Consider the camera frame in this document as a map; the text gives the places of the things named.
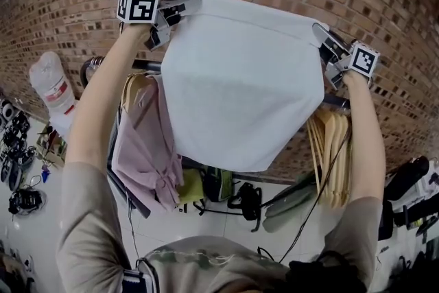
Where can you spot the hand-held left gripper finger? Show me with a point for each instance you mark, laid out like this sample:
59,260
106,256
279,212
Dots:
181,5

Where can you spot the white cloth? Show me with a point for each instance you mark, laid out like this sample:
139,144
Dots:
240,85

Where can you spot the green black backpack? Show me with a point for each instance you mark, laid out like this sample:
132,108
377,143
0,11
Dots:
217,183

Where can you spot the row of wooden hangers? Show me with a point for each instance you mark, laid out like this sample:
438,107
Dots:
332,161
135,89

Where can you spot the small blue object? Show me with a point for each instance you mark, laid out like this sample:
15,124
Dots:
46,175

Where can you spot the cardboard box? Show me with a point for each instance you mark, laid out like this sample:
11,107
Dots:
51,147

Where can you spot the person's beige t-shirt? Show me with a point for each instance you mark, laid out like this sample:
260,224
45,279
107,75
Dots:
103,233

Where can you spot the black clothes rack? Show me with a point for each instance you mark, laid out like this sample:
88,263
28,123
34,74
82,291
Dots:
147,66

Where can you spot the black chest harness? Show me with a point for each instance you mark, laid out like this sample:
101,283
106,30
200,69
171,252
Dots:
326,271

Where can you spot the white water dispenser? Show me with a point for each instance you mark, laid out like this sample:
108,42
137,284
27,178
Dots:
61,123

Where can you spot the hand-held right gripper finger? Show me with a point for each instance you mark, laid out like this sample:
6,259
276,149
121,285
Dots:
326,36

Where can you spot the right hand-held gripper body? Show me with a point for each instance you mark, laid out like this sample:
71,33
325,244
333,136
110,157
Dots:
363,60

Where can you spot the person's left forearm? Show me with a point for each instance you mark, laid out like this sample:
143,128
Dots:
99,106

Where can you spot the pink robe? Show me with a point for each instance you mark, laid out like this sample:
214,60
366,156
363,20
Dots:
144,154

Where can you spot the yellow-green cloth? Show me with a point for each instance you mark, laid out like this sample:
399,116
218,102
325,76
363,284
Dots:
190,187

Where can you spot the clear water bottle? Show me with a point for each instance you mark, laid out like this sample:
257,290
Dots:
51,85

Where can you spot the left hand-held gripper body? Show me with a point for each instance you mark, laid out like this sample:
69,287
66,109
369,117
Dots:
139,8

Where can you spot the pile of black devices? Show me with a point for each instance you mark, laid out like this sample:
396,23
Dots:
20,161

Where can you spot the person's right forearm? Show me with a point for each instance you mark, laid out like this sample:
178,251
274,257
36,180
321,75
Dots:
365,140

